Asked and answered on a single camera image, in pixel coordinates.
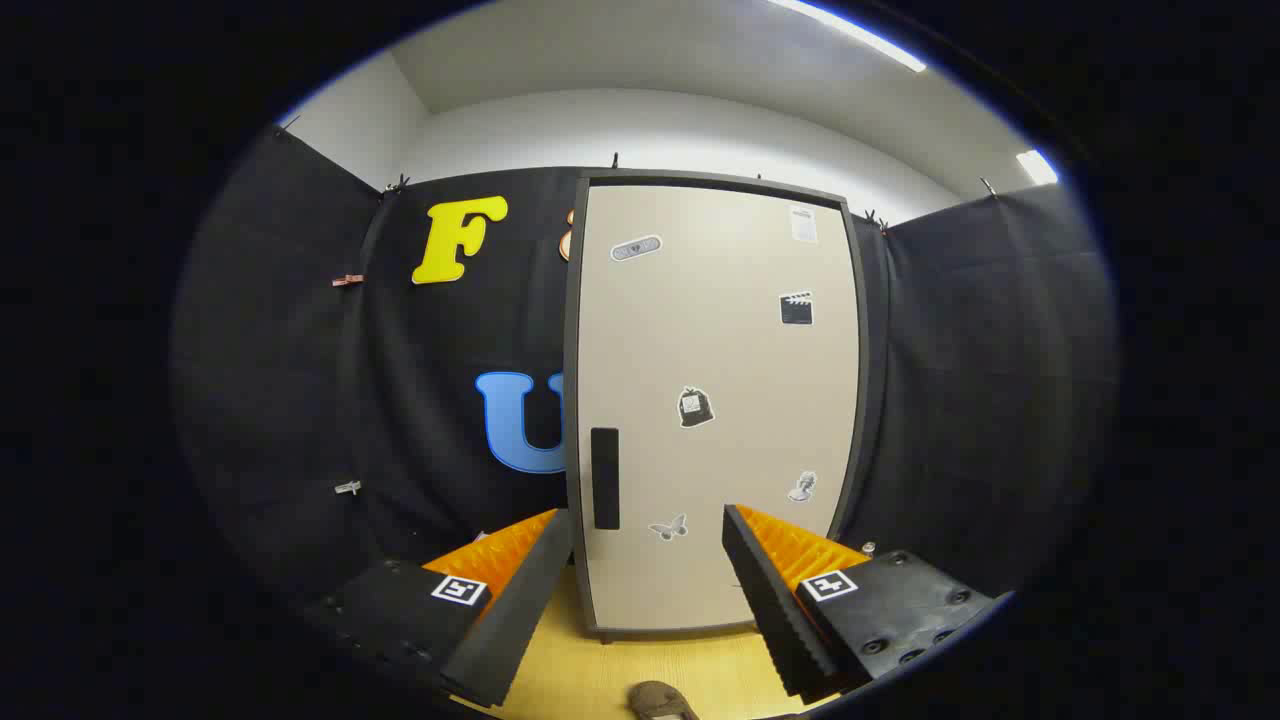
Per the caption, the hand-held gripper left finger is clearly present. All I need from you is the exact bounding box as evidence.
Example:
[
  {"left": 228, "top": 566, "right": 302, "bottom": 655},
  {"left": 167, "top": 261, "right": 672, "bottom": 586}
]
[{"left": 305, "top": 508, "right": 573, "bottom": 709}]

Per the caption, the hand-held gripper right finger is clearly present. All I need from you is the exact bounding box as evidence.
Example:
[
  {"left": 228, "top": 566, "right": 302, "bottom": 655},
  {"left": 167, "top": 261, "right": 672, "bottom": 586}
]
[{"left": 722, "top": 504, "right": 1001, "bottom": 705}]

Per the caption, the brown fuzzy shoe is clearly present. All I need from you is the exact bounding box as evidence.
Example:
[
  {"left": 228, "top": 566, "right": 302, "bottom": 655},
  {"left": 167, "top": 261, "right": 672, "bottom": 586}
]
[{"left": 629, "top": 681, "right": 701, "bottom": 720}]

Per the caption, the black door handle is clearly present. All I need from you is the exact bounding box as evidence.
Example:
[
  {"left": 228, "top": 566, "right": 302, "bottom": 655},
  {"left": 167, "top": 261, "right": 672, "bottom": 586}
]
[{"left": 591, "top": 428, "right": 621, "bottom": 530}]

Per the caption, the grey shoe cabinet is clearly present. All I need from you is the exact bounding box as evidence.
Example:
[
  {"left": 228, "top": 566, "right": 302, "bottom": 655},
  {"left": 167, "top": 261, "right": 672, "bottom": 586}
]
[{"left": 563, "top": 170, "right": 873, "bottom": 643}]

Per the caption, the black backdrop cloth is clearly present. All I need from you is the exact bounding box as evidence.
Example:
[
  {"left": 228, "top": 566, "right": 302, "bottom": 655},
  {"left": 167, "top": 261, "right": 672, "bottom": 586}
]
[{"left": 170, "top": 125, "right": 1119, "bottom": 641}]

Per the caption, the long ceiling light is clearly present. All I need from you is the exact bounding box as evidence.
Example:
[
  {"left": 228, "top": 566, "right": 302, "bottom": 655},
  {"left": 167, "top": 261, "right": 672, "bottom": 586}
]
[{"left": 770, "top": 0, "right": 928, "bottom": 73}]

